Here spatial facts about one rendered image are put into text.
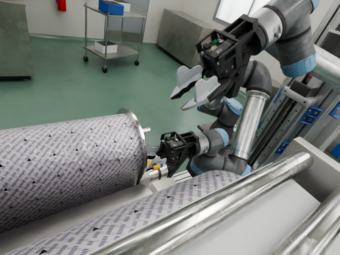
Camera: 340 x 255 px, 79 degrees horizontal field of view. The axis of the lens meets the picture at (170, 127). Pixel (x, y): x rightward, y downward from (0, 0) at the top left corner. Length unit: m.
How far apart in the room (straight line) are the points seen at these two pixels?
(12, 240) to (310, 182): 0.33
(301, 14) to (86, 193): 0.53
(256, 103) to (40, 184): 0.74
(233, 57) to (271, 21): 0.10
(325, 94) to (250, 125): 0.47
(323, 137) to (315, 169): 1.30
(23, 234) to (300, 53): 0.60
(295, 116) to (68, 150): 1.04
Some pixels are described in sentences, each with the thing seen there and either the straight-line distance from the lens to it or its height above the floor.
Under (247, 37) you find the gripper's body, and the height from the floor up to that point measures 1.48.
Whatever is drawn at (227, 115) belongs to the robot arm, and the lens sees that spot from 1.25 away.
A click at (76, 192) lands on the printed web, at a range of 0.37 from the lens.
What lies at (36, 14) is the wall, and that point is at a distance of 4.93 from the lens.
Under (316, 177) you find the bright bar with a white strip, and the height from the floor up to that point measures 1.44.
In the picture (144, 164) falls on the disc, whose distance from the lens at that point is 0.37.
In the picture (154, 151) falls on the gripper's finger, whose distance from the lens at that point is 0.63.
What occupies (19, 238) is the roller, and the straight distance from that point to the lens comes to 0.35.
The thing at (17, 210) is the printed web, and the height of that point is 1.24.
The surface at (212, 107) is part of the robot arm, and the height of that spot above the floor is 1.02.
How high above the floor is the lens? 1.54
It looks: 35 degrees down
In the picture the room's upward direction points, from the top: 17 degrees clockwise
